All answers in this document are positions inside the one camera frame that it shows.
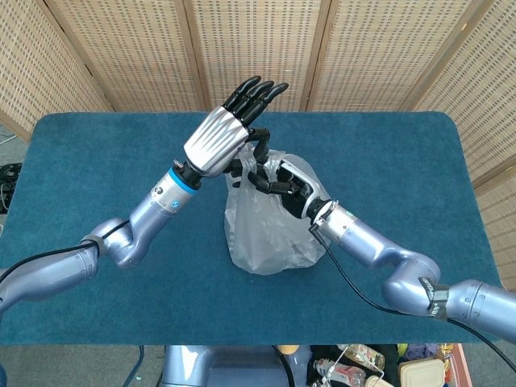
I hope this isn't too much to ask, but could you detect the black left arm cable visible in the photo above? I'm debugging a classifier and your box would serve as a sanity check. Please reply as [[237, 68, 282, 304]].
[[0, 223, 130, 283]]

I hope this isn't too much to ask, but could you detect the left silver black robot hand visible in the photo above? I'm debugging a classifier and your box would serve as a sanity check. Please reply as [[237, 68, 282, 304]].
[[183, 76, 290, 178]]

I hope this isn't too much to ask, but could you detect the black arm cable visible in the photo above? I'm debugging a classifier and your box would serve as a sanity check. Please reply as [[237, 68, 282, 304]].
[[0, 223, 130, 283], [309, 225, 516, 366]]

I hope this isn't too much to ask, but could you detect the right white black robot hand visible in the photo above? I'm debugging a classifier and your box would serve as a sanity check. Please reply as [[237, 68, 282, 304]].
[[246, 158, 323, 221]]

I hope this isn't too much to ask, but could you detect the clear bottle with red label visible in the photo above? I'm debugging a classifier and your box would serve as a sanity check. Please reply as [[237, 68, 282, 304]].
[[314, 357, 367, 387]]

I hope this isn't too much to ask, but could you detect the silver-blue robot torso base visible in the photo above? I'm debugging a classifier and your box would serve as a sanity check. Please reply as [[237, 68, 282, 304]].
[[160, 344, 314, 387]]

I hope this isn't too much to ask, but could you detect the pink box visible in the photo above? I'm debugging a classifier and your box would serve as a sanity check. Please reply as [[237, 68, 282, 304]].
[[450, 343, 472, 387]]

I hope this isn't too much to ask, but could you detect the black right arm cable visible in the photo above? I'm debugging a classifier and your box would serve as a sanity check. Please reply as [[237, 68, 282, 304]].
[[309, 225, 516, 366]]

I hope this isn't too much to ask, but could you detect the translucent white plastic bag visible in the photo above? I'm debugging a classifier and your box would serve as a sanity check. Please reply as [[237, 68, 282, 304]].
[[223, 140, 330, 277]]

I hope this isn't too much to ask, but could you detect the purple cloth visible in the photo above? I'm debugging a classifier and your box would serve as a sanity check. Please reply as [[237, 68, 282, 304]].
[[404, 343, 441, 363]]

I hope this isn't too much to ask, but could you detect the beige plastic lunch box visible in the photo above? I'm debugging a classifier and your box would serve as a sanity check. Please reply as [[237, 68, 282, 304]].
[[397, 357, 445, 387]]

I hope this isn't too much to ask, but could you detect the woven bamboo screen panel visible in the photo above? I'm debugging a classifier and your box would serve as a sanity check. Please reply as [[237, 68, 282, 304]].
[[410, 0, 516, 279], [44, 0, 213, 113], [0, 0, 114, 142], [183, 0, 334, 112], [306, 0, 485, 112]]

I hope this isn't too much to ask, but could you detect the thin blue-grey floor cable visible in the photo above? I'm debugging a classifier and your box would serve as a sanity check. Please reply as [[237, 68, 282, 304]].
[[123, 345, 145, 387]]

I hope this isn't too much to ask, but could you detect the black device on floor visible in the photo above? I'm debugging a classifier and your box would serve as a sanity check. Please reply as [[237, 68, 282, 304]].
[[0, 162, 24, 181]]

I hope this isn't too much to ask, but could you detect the thick black base cable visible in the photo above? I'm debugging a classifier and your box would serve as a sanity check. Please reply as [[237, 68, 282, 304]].
[[273, 345, 302, 387]]

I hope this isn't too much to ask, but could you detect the teal blue table mat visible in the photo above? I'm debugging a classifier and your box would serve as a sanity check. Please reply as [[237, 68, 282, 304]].
[[0, 111, 513, 347]]

